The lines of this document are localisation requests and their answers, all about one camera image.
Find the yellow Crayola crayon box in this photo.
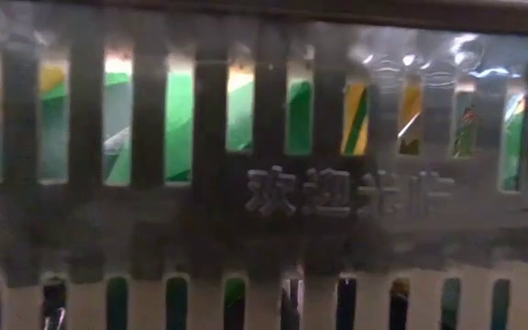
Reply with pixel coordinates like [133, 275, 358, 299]
[0, 61, 528, 192]

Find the black plastic basket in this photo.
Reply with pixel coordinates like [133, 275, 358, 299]
[0, 0, 528, 330]

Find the clear plastic supplies packet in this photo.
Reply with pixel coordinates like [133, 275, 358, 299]
[350, 27, 522, 88]

